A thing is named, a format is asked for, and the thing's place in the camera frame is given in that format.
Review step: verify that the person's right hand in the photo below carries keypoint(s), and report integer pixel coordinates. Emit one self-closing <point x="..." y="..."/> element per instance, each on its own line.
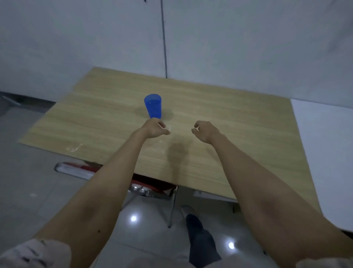
<point x="208" y="132"/>

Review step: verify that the person's left hand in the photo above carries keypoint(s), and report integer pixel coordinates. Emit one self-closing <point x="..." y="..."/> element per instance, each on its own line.
<point x="153" y="128"/>

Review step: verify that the blue plastic cup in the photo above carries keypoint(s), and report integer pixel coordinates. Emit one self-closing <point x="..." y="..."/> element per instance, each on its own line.
<point x="153" y="106"/>

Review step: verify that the person's right forearm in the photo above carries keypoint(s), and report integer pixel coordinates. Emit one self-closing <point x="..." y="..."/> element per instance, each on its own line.
<point x="270" y="207"/>

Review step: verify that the person's left forearm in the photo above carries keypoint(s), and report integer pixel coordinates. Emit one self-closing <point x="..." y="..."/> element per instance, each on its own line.
<point x="104" y="193"/>

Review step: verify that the person's white shoe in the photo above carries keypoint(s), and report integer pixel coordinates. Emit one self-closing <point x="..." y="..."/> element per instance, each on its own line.
<point x="186" y="209"/>

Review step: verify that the person's dark trouser leg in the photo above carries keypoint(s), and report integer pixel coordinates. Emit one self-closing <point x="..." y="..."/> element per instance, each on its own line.
<point x="202" y="245"/>

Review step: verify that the person's white shirt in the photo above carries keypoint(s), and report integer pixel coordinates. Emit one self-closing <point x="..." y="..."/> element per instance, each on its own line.
<point x="33" y="254"/>

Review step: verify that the plain wooden table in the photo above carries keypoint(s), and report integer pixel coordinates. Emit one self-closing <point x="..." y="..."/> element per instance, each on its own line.
<point x="234" y="124"/>

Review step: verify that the white table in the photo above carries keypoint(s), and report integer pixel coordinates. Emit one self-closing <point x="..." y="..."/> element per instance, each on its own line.
<point x="325" y="152"/>

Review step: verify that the red chair chrome frame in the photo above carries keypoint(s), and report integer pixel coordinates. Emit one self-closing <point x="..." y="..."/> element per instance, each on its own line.
<point x="82" y="167"/>

